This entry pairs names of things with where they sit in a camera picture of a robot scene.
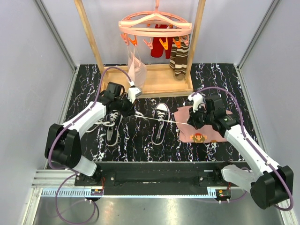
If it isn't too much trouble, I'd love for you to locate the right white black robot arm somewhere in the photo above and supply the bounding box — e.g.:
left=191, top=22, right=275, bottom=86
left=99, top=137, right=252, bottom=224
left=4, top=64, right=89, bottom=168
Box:
left=187, top=93, right=293, bottom=210

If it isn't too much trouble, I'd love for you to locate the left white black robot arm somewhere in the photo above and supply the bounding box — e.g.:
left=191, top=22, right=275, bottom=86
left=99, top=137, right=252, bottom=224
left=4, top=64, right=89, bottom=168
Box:
left=45, top=82, right=142, bottom=186

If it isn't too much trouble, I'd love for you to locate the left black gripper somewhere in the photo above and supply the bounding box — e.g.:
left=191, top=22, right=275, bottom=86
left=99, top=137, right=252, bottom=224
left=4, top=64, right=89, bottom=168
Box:
left=114, top=94, right=136, bottom=118

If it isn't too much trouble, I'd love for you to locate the red sock pair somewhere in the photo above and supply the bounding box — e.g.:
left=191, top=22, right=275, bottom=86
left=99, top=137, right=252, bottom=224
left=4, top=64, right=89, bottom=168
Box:
left=150, top=37, right=173, bottom=59

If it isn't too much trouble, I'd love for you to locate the pink round clip hanger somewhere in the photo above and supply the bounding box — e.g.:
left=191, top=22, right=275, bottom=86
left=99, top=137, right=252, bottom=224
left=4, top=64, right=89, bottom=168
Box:
left=118, top=0, right=193, bottom=47

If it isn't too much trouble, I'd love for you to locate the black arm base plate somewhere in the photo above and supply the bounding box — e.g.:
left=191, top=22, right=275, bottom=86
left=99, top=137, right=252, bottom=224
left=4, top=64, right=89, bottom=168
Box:
left=75, top=162, right=234, bottom=197

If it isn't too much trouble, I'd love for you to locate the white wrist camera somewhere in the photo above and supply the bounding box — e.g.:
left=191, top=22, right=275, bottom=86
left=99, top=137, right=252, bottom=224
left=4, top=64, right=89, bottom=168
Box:
left=127, top=81, right=142, bottom=104
left=187, top=92, right=203, bottom=112

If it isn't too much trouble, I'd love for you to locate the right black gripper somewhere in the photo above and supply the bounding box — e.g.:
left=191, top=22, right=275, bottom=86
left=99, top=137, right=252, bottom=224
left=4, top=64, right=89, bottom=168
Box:
left=187, top=104, right=214, bottom=130

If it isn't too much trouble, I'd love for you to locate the left small connector box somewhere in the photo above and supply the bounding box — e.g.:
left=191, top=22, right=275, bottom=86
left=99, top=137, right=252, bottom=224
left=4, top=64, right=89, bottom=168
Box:
left=90, top=188, right=104, bottom=196

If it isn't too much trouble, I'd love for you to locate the small connector box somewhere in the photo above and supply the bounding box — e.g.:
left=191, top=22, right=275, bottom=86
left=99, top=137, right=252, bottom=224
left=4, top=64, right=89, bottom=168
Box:
left=216, top=189, right=231, bottom=201
left=90, top=188, right=104, bottom=196

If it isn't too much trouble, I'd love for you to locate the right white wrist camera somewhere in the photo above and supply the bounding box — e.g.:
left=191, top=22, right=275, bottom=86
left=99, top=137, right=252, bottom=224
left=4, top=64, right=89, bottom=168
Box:
left=187, top=92, right=203, bottom=112

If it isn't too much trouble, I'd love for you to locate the black sneaker with white laces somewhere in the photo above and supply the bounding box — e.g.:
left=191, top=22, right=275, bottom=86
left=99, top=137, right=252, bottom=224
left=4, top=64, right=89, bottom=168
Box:
left=135, top=102, right=188, bottom=145

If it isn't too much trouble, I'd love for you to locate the pink mario t-shirt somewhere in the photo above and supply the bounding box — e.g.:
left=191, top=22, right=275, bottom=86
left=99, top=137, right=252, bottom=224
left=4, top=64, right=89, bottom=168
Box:
left=174, top=106, right=227, bottom=143

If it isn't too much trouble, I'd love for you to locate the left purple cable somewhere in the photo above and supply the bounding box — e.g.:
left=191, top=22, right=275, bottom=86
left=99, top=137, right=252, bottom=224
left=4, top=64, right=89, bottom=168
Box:
left=48, top=67, right=134, bottom=222

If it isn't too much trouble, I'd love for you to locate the pink bra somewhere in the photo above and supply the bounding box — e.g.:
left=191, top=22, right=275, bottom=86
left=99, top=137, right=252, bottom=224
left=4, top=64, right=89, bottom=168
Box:
left=127, top=46, right=147, bottom=89

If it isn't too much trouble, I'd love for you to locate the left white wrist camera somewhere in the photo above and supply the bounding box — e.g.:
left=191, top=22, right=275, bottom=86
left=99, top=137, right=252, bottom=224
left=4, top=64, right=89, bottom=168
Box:
left=127, top=81, right=142, bottom=104

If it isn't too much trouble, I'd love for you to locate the wooden drying rack frame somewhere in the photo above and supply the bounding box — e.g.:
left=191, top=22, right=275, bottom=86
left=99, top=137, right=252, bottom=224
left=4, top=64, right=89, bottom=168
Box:
left=75, top=0, right=205, bottom=98

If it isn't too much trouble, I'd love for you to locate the brown striped sock pair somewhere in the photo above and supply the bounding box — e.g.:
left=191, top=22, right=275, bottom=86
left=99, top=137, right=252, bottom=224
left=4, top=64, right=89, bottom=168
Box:
left=169, top=37, right=189, bottom=81

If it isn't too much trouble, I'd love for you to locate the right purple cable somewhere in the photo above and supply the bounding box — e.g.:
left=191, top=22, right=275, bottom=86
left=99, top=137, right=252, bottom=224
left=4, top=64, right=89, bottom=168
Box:
left=191, top=86, right=294, bottom=210

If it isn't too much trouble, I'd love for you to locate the purple cable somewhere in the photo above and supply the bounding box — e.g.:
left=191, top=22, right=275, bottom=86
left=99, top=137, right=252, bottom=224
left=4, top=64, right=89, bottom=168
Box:
left=48, top=67, right=134, bottom=222
left=191, top=86, right=294, bottom=210

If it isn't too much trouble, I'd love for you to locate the right small connector box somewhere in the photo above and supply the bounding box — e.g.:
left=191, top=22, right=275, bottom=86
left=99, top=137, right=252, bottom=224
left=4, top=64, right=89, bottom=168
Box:
left=216, top=189, right=231, bottom=201

